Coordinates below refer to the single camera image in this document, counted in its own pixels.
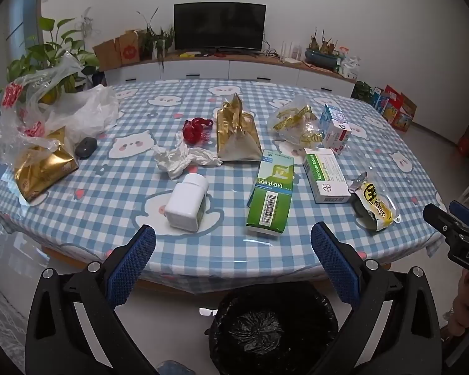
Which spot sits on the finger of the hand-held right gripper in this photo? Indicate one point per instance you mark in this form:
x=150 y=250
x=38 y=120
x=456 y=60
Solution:
x=439 y=218
x=463 y=211

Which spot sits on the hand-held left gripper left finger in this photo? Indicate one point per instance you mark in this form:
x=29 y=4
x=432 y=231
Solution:
x=131 y=265

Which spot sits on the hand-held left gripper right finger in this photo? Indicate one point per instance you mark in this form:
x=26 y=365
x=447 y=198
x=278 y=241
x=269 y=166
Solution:
x=334 y=261

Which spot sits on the yellow snack wrapper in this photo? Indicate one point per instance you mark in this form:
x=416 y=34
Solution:
x=375 y=203

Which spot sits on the white plastic pill bottle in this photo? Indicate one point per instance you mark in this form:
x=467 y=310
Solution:
x=183 y=203

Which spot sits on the white and green medicine box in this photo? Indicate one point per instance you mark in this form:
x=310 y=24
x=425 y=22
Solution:
x=324 y=175

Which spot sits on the trash bin with black bag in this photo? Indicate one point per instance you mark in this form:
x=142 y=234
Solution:
x=258 y=328

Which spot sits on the white tissue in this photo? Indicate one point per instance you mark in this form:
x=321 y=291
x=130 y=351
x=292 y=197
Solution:
x=178 y=162

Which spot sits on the clear bag of gold wrappers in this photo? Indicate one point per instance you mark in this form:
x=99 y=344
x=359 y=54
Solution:
x=297 y=125

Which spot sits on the gold paper bag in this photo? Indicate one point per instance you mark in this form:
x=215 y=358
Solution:
x=234 y=132

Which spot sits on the person's right hand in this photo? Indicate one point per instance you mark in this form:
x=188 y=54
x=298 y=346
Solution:
x=467 y=304

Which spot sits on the small red box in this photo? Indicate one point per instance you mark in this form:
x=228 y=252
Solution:
x=463 y=146

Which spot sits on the blue checkered tablecloth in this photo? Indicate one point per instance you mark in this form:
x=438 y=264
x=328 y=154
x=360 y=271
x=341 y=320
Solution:
x=101 y=203

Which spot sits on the brown cardboard carton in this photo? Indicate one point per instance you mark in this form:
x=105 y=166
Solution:
x=408 y=113

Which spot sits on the blue slipper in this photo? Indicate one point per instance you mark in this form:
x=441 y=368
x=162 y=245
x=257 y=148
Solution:
x=179 y=369

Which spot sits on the red printed carton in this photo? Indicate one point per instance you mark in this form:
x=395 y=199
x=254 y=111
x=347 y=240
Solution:
x=392 y=105

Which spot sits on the dark grey computer mouse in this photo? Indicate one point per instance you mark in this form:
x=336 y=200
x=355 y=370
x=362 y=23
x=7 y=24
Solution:
x=86 y=147

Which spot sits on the blue printed carton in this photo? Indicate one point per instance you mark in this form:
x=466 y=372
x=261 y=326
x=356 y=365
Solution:
x=380 y=103

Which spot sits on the blue white red carton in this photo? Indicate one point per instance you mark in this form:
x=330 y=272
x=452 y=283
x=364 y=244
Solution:
x=336 y=131

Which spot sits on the gold tissue pack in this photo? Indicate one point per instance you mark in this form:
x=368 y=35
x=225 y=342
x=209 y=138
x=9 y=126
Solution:
x=39 y=172

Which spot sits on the grey patterned rug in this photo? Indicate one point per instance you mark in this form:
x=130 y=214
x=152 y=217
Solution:
x=4 y=316

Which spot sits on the small dark green plant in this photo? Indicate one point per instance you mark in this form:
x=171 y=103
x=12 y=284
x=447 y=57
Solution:
x=362 y=91

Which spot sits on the red plastic wrapper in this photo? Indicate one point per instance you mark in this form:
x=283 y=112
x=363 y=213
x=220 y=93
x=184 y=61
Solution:
x=193 y=131

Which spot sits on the white plastic bag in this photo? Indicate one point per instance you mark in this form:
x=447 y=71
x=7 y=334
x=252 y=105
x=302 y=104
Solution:
x=90 y=109

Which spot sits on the white packaging bag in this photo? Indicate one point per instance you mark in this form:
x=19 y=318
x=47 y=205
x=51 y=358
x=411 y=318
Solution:
x=351 y=68

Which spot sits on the bonsai in blue pot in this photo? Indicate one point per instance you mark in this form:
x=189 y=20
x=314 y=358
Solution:
x=320 y=56

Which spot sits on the white television cabinet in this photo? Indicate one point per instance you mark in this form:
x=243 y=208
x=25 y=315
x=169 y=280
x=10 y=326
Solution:
x=258 y=72

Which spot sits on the white router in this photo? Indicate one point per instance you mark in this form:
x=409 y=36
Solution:
x=291 y=61

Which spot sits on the clear plastic bag red print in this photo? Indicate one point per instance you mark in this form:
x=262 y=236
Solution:
x=11 y=97

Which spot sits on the plain brown cardboard box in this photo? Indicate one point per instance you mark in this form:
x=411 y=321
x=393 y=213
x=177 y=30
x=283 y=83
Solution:
x=107 y=55

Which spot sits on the cardboard box with red logo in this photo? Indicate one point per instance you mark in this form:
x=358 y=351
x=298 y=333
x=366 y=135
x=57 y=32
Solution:
x=131 y=49

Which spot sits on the thin leafy potted plant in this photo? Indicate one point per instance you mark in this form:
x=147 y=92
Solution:
x=156 y=39

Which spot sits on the green potted plant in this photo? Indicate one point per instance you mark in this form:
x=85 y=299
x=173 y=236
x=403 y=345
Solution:
x=50 y=50

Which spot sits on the black television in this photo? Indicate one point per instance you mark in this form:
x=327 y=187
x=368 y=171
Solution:
x=219 y=27

